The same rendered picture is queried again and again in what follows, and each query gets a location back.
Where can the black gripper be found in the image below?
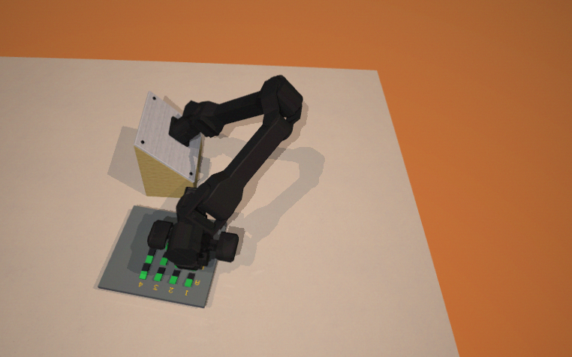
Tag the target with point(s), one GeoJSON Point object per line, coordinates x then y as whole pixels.
{"type": "Point", "coordinates": [225, 247]}

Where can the grey switch panel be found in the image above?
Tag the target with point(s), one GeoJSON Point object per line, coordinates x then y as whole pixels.
{"type": "Point", "coordinates": [137, 269]}

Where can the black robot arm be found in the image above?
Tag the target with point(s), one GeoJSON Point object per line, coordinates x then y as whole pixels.
{"type": "Point", "coordinates": [222, 192]}

